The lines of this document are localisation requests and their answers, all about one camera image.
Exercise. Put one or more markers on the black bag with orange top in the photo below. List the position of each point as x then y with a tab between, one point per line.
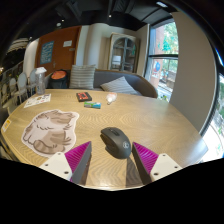
59	80

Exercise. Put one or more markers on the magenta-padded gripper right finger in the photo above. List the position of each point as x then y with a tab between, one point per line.
165	165

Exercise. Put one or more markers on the yellow square sticker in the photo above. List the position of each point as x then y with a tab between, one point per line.
6	125

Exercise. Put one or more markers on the clear shaker bottle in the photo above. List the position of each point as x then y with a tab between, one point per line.
40	83

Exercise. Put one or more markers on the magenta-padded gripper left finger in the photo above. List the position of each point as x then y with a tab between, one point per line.
56	165

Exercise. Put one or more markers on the black-framed window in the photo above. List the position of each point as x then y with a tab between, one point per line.
163	55

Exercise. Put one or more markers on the black and orange box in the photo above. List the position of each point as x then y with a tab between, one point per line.
83	96

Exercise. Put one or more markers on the blue wall poster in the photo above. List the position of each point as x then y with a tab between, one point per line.
47	52

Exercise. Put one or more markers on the grey curved sofa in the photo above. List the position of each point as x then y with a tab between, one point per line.
141	85

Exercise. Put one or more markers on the green tissue pack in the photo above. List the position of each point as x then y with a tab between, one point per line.
92	105

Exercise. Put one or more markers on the small white wall sign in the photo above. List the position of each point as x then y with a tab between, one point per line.
67	43

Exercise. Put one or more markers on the black computer mouse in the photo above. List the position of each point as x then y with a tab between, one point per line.
116	143

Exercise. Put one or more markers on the white sticker sheet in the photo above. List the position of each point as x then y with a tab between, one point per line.
37	100

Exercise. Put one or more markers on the group of white chairs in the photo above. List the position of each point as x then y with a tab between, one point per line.
21	83

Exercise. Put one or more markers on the arched wooden glass cabinet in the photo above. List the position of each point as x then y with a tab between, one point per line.
123	51

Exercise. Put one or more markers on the cat-shaped mouse pad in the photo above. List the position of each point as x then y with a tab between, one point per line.
48	131

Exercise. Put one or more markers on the long striped grey pillow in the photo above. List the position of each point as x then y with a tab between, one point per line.
118	86

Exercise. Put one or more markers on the square striped grey pillow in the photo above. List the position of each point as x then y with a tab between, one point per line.
82	77

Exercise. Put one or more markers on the small white squeeze bottle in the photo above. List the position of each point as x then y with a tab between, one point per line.
111	98

